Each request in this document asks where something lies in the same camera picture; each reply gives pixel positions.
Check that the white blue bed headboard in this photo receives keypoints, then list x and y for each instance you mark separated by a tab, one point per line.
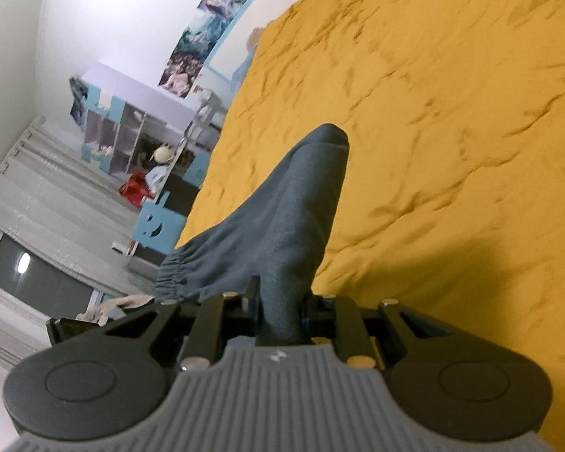
230	51

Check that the blue smiley chair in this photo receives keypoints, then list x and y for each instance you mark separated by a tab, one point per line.
158	227

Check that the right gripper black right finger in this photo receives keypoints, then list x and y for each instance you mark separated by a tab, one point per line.
338	320

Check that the anime wall posters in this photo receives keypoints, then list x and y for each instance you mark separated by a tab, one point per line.
207	26

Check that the white metal chair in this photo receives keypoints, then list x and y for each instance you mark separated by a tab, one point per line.
205	128

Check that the dark teal grey pants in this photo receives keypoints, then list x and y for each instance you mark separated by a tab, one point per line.
278	235

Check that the red bag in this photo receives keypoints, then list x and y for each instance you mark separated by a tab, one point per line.
136	189

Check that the mustard yellow quilt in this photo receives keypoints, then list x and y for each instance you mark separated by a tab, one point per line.
454	197

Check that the white blue shelf unit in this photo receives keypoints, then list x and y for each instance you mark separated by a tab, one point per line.
124	120

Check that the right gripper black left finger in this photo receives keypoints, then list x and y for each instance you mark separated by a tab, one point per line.
219	319

